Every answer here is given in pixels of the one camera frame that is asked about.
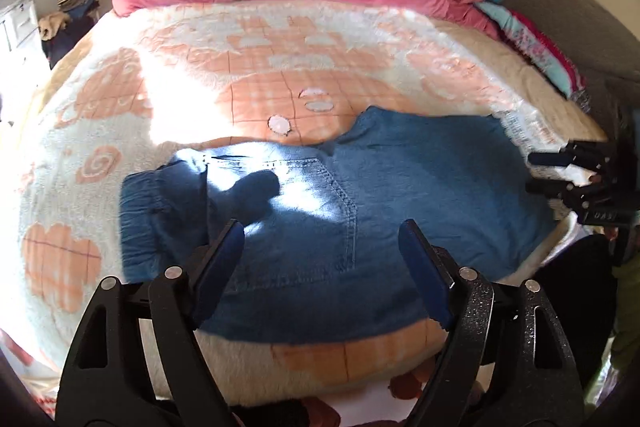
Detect light blue floral pillow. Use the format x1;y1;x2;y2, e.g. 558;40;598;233
472;0;581;98

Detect orange and white printed blanket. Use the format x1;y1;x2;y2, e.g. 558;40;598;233
17;0;608;408

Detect blue denim pants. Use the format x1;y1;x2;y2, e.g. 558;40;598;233
119;106;556;344

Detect magenta pillow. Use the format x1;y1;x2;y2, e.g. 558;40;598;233
510;9;591;100

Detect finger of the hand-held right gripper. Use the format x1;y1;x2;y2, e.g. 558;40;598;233
526;179;603;210
527;141;610;172

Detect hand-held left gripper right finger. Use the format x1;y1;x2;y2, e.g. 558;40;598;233
397;218;587;427

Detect white drawer cabinet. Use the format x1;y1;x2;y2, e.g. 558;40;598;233
0;0;51;72

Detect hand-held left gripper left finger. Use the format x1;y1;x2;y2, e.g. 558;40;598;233
56;219;246;427

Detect pile of clothes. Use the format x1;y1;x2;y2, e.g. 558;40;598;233
37;0;101;68

